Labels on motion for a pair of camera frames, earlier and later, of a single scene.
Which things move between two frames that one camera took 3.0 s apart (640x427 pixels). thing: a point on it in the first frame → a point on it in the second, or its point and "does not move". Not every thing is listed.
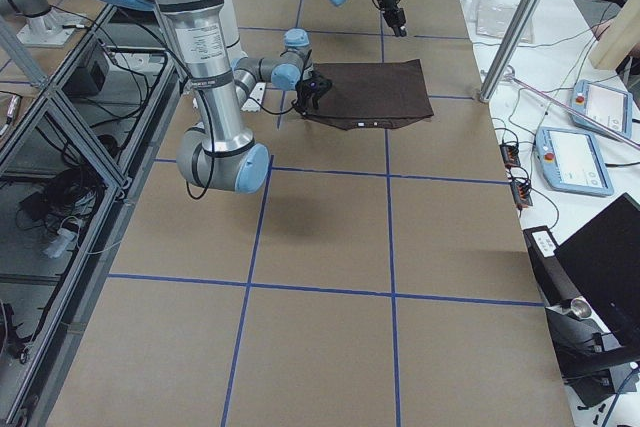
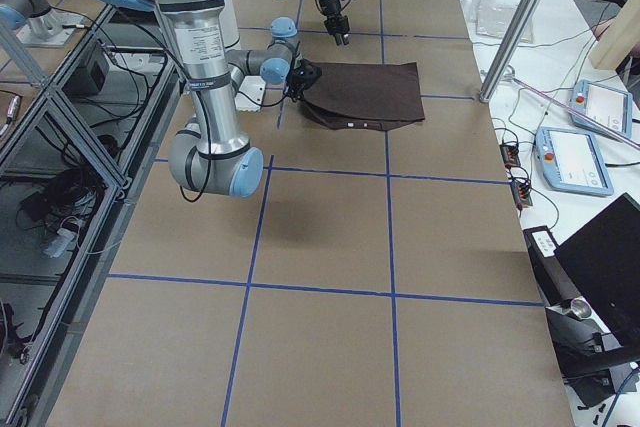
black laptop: (602, 261) does not move
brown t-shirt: (372, 95) does not move
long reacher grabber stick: (511, 75) does not move
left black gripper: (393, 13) → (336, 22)
